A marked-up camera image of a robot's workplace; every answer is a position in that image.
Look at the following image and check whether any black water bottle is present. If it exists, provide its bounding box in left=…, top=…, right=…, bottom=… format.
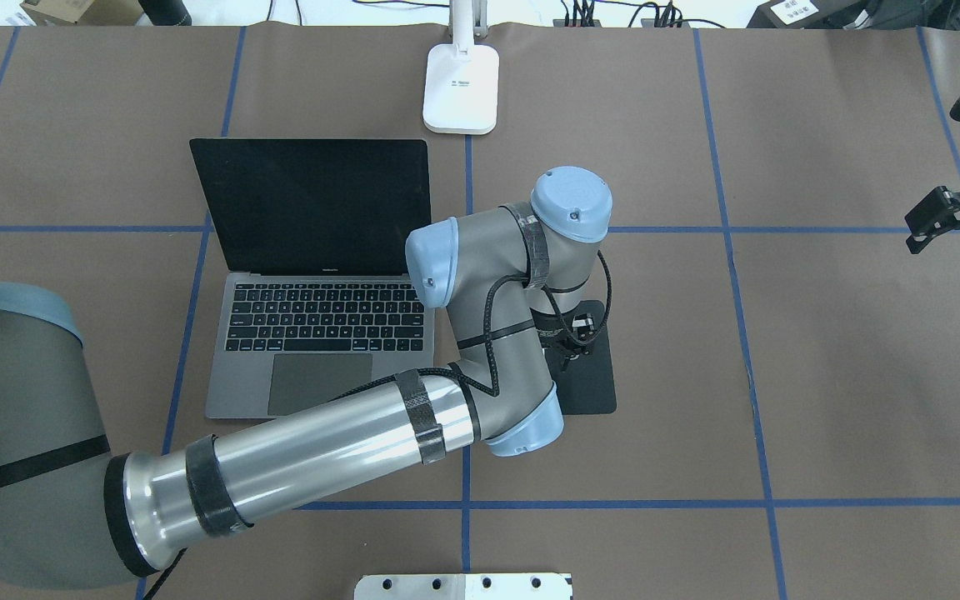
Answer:
left=138, top=0, right=192, bottom=27

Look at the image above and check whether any orange black power strip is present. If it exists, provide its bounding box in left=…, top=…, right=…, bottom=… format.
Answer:
left=550, top=16, right=662, bottom=29

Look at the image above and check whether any white pillar mount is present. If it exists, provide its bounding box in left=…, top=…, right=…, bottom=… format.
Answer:
left=353, top=572, right=574, bottom=599

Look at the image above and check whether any silver laptop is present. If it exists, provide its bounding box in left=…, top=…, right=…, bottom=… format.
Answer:
left=189, top=137, right=435, bottom=419

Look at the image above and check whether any black mouse pad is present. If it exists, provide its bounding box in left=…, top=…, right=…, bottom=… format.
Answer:
left=544, top=329, right=617, bottom=415

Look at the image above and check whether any cardboard box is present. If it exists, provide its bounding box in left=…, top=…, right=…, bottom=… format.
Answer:
left=19, top=0, right=143, bottom=26

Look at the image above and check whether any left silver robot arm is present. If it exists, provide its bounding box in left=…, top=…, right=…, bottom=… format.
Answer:
left=0, top=166, right=613, bottom=589

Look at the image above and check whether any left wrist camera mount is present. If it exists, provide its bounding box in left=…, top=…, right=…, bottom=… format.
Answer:
left=534, top=312, right=601, bottom=373

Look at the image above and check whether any white desk lamp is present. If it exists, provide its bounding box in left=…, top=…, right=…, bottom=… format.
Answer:
left=422, top=1, right=499, bottom=134

